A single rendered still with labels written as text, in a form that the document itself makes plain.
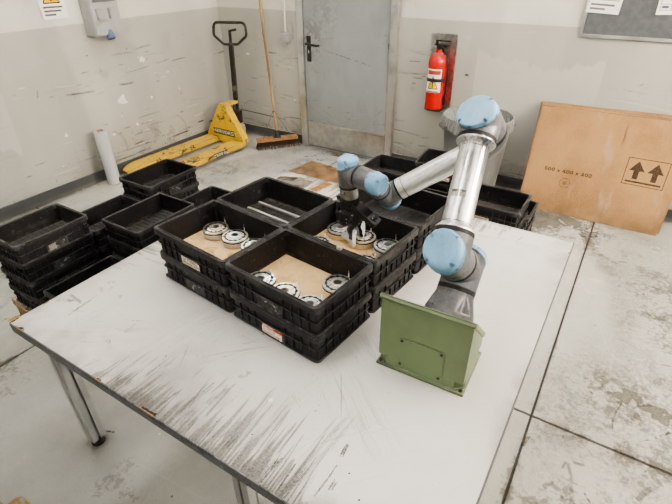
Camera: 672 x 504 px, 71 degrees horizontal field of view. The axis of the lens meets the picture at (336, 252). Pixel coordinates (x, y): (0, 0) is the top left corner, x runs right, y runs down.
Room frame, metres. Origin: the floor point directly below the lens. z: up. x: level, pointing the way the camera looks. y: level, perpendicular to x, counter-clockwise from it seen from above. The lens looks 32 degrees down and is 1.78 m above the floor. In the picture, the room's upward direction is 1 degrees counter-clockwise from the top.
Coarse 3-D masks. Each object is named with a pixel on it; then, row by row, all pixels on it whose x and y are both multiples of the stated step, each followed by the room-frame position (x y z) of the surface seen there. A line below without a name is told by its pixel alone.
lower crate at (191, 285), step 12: (168, 264) 1.51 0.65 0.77; (180, 264) 1.44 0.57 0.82; (168, 276) 1.51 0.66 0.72; (180, 276) 1.47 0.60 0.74; (192, 276) 1.42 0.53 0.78; (192, 288) 1.42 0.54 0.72; (204, 288) 1.37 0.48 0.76; (216, 288) 1.31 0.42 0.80; (228, 288) 1.28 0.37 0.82; (216, 300) 1.34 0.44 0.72; (228, 300) 1.29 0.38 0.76
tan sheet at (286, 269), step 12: (276, 264) 1.41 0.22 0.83; (288, 264) 1.41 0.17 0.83; (300, 264) 1.41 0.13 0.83; (276, 276) 1.34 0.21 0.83; (288, 276) 1.34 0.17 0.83; (300, 276) 1.34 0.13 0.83; (312, 276) 1.34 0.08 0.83; (324, 276) 1.33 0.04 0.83; (300, 288) 1.27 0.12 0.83; (312, 288) 1.27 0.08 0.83
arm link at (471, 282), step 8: (472, 248) 1.17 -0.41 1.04; (480, 248) 1.18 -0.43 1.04; (480, 256) 1.16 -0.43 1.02; (480, 264) 1.15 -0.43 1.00; (472, 272) 1.11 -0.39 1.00; (480, 272) 1.14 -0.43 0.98; (440, 280) 1.15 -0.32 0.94; (448, 280) 1.12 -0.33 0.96; (464, 280) 1.10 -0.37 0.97; (472, 280) 1.12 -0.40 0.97; (472, 288) 1.11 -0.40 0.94
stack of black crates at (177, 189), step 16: (128, 176) 2.82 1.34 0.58; (144, 176) 2.91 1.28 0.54; (160, 176) 3.02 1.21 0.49; (176, 176) 2.79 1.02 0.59; (192, 176) 2.91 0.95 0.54; (128, 192) 2.74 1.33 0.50; (144, 192) 2.65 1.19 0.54; (160, 192) 2.67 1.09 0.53; (176, 192) 2.77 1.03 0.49; (192, 192) 2.89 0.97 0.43
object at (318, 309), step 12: (264, 240) 1.42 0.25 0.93; (312, 240) 1.41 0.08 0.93; (336, 252) 1.34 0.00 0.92; (228, 264) 1.27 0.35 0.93; (372, 264) 1.26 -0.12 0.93; (240, 276) 1.22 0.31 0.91; (252, 276) 1.20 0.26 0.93; (360, 276) 1.20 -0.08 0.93; (264, 288) 1.16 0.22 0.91; (276, 288) 1.13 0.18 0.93; (348, 288) 1.15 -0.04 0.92; (288, 300) 1.09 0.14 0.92; (300, 300) 1.08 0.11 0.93; (324, 300) 1.07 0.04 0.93; (336, 300) 1.10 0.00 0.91; (312, 312) 1.04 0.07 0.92
